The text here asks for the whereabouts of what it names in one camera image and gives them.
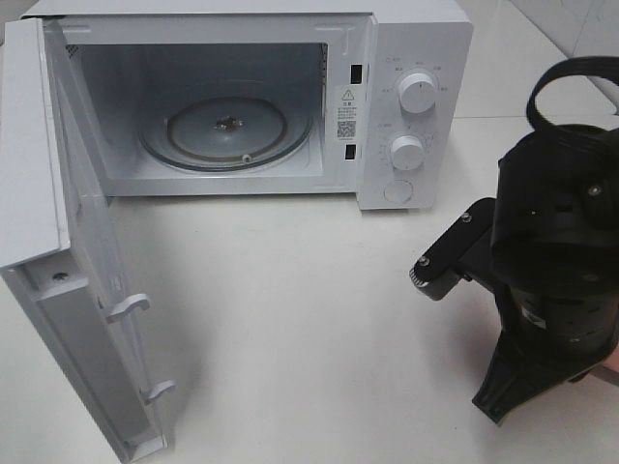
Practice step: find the white warning label sticker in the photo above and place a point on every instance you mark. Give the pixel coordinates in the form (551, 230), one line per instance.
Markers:
(346, 112)

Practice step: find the white lower microwave knob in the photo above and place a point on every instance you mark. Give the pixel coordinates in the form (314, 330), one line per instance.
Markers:
(407, 153)

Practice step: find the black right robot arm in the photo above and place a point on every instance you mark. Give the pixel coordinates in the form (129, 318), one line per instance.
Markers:
(554, 254)

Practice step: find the white microwave door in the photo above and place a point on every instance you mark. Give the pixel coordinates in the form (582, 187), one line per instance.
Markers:
(60, 256)

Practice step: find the glass microwave turntable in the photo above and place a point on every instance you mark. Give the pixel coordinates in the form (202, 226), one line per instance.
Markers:
(225, 127)

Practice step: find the white microwave oven body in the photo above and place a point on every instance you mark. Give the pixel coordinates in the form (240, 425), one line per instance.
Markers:
(133, 51)

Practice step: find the round white door button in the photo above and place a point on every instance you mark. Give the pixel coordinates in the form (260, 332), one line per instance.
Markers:
(398, 191)

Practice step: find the pink round plate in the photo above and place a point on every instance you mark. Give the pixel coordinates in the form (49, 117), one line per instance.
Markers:
(609, 371)

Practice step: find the white microwave knob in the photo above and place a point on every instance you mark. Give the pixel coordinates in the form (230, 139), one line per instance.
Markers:
(417, 92)
(407, 153)

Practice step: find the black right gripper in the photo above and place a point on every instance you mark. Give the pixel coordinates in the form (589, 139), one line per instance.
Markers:
(544, 340)

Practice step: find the white upper microwave knob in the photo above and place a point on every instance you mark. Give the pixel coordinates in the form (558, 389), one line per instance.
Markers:
(417, 92)

